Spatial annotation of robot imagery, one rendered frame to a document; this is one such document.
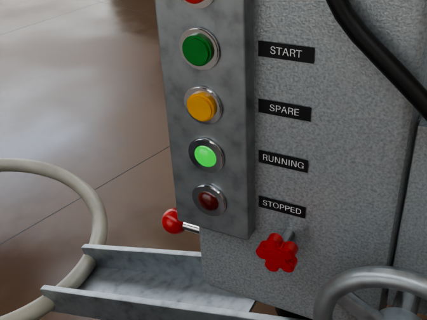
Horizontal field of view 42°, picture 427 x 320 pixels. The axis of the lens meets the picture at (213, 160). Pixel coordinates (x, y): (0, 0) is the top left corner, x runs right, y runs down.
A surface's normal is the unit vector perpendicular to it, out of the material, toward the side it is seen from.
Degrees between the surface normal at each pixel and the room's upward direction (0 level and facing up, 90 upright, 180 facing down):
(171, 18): 90
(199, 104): 90
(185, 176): 90
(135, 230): 0
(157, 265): 90
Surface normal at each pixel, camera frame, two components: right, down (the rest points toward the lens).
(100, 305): -0.44, 0.51
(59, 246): -0.04, -0.84
